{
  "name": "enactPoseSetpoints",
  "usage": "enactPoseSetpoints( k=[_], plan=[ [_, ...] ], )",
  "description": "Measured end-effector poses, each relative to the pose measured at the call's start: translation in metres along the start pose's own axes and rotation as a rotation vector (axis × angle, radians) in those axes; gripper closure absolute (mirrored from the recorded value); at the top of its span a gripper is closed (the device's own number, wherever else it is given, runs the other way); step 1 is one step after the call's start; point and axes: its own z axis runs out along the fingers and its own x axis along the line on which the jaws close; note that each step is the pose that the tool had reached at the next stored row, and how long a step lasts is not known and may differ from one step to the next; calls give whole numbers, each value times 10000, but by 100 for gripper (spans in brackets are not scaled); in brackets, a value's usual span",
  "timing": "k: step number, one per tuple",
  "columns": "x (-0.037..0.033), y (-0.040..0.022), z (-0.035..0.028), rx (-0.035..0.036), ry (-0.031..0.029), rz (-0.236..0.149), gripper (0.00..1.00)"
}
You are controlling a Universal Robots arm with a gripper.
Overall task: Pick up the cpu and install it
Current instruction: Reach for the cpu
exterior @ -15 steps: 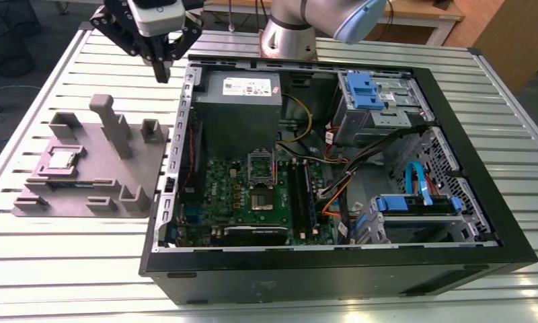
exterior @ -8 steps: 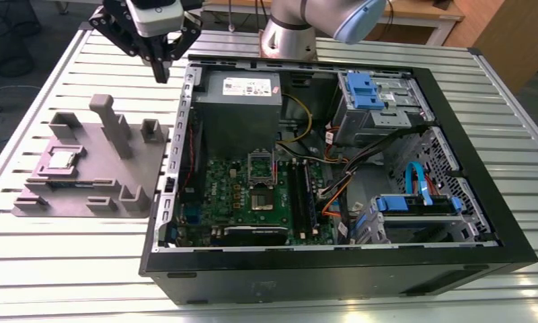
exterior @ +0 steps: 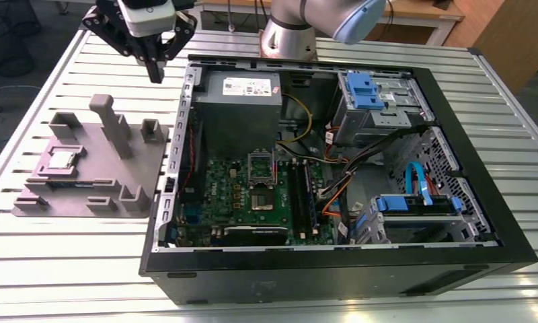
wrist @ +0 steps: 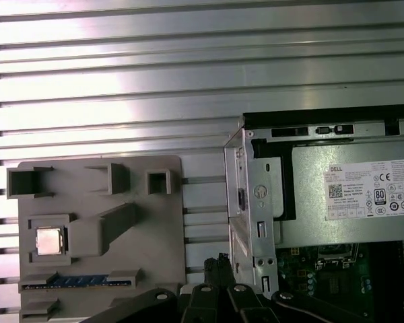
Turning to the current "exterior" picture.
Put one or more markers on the metal drive cage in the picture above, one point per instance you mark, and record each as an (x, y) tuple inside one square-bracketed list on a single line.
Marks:
[(385, 124)]

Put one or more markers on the green RAM stick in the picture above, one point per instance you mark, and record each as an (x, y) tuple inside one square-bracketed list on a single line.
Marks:
[(72, 184)]

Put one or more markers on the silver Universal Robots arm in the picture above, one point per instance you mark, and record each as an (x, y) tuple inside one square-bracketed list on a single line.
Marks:
[(292, 37)]

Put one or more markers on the metal disk bay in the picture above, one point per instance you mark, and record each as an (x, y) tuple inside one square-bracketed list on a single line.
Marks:
[(424, 219)]

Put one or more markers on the white wrist camera black face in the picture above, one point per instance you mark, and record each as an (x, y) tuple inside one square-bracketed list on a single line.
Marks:
[(148, 20)]

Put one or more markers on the green motherboard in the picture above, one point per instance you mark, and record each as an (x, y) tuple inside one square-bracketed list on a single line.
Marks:
[(224, 208)]

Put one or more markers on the grey power supply unit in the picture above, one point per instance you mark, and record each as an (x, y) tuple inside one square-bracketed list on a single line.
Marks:
[(237, 121)]

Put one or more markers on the thin metal locking lever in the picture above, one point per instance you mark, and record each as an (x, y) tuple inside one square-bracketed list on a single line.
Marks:
[(276, 171)]

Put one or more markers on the wooden cabinet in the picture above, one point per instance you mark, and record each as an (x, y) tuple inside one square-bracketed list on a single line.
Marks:
[(512, 40)]

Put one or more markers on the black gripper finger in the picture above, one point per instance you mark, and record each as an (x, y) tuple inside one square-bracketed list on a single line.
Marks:
[(181, 33), (112, 37)]

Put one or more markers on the black open PC case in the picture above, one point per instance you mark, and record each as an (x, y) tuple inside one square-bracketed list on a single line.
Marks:
[(296, 269)]

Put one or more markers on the grey plastic parts rack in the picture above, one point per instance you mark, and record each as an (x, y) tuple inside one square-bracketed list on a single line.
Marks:
[(98, 158)]

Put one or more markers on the CPU socket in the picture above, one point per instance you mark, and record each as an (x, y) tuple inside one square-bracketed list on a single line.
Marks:
[(264, 200)]

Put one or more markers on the black RAM slot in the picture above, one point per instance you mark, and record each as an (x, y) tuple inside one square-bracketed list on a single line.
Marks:
[(298, 202), (310, 202)]

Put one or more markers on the wooden desk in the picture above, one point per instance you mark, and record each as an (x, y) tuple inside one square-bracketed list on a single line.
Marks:
[(430, 10)]

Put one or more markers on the hard disk in blue carrier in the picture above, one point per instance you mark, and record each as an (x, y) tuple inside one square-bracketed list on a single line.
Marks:
[(430, 205)]

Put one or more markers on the black graphics card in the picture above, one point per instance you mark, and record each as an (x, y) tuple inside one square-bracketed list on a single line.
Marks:
[(256, 235)]

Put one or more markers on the silver square CPU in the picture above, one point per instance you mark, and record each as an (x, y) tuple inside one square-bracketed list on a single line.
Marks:
[(62, 160)]

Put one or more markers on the blue plastic drive bracket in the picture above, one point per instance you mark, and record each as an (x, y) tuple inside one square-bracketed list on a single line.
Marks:
[(362, 91)]

